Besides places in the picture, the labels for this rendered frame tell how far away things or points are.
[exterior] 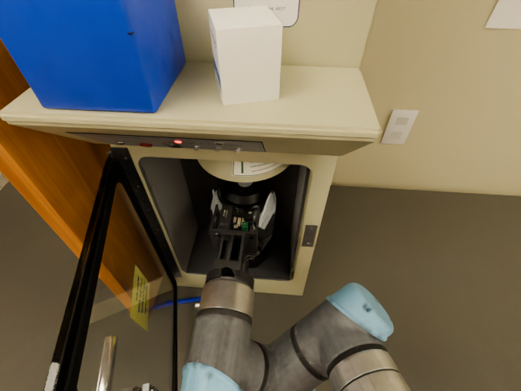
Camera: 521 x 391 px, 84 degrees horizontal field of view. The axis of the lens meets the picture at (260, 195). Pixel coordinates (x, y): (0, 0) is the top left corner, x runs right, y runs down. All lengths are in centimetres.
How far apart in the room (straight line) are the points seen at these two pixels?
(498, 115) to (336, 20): 77
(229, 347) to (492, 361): 64
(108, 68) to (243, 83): 10
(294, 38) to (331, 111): 10
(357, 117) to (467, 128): 79
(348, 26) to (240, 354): 37
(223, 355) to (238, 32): 32
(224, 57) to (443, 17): 66
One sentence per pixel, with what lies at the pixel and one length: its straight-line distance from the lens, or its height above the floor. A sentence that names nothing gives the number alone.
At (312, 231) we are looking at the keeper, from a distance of 53.
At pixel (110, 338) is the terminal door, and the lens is 38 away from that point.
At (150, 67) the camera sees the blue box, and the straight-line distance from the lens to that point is 26.
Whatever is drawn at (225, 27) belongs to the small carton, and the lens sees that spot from 24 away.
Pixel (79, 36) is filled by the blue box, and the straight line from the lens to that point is 26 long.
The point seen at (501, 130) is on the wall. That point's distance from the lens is 108.
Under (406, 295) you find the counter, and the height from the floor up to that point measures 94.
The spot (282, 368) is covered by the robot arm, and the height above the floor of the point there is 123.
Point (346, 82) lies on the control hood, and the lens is 31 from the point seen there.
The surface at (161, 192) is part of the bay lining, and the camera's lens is 54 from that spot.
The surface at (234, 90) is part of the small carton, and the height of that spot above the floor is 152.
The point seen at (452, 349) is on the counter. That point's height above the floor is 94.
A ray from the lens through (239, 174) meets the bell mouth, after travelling 46.
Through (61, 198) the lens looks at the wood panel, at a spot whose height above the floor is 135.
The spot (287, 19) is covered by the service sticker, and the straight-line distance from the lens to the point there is 32.
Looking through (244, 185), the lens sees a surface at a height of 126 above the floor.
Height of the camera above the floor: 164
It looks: 47 degrees down
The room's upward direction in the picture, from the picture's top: straight up
